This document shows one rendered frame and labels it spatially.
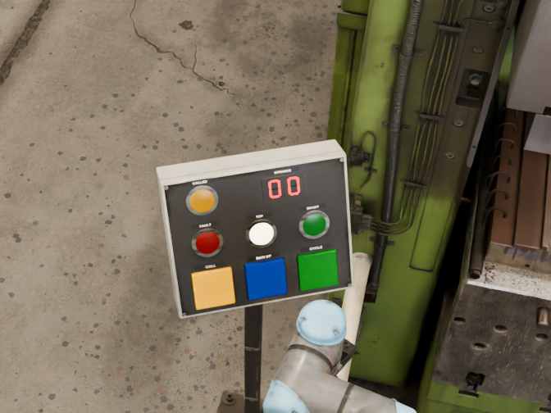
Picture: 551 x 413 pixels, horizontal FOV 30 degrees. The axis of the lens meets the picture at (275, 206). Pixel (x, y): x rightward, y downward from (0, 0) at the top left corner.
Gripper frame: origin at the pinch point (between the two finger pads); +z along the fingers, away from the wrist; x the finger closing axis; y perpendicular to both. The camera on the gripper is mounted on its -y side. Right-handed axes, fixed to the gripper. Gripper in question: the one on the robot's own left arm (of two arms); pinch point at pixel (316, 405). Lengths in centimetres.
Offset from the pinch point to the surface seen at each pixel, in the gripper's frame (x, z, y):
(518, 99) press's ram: 9, -46, -45
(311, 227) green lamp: -15.7, -15.4, -23.7
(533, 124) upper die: 13, -40, -46
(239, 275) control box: -23.6, -8.6, -11.4
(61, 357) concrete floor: -86, 93, -15
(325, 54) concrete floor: -81, 93, -159
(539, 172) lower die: 14, -6, -67
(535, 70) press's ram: 10, -53, -45
